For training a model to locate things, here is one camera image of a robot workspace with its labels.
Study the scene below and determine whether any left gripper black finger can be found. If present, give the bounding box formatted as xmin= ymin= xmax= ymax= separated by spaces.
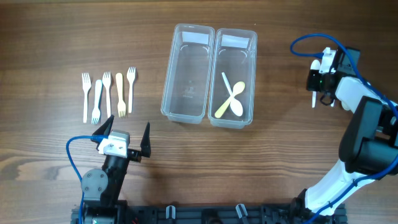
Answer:
xmin=91 ymin=115 xmax=114 ymax=143
xmin=140 ymin=122 xmax=151 ymax=157

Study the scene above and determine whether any yellow plastic spoon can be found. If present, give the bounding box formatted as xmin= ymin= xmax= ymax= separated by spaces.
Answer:
xmin=215 ymin=82 xmax=245 ymax=118

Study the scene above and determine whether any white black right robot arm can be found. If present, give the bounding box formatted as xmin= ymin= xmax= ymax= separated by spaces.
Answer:
xmin=303 ymin=47 xmax=397 ymax=216

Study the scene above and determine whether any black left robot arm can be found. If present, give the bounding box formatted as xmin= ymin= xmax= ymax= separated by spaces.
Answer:
xmin=76 ymin=116 xmax=151 ymax=223

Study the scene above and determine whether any left clear plastic container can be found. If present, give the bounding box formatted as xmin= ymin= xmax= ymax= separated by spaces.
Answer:
xmin=160 ymin=24 xmax=215 ymax=124

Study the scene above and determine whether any clear plastic container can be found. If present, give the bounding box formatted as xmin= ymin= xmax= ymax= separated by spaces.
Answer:
xmin=160 ymin=24 xmax=215 ymax=124
xmin=208 ymin=28 xmax=257 ymax=129

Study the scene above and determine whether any right clear plastic container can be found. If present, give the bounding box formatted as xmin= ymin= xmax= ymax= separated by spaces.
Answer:
xmin=208 ymin=28 xmax=257 ymax=129

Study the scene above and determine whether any white plastic fork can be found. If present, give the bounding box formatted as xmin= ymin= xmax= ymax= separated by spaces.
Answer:
xmin=127 ymin=67 xmax=136 ymax=113
xmin=91 ymin=80 xmax=103 ymax=124
xmin=102 ymin=72 xmax=112 ymax=117
xmin=82 ymin=72 xmax=91 ymax=123

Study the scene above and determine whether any yellow plastic fork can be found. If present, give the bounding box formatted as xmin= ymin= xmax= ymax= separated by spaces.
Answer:
xmin=116 ymin=73 xmax=126 ymax=118

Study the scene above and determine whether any blue left cable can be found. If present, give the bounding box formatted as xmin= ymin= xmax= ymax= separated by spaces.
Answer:
xmin=65 ymin=135 xmax=109 ymax=224

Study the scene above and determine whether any blue cable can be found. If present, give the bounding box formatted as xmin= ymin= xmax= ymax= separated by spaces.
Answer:
xmin=290 ymin=32 xmax=398 ymax=224
xmin=65 ymin=135 xmax=109 ymax=224

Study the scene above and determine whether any blue right cable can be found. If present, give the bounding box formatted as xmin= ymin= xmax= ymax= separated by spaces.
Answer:
xmin=290 ymin=32 xmax=398 ymax=224

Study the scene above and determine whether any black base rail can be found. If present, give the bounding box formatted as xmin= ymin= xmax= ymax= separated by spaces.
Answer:
xmin=70 ymin=202 xmax=348 ymax=224

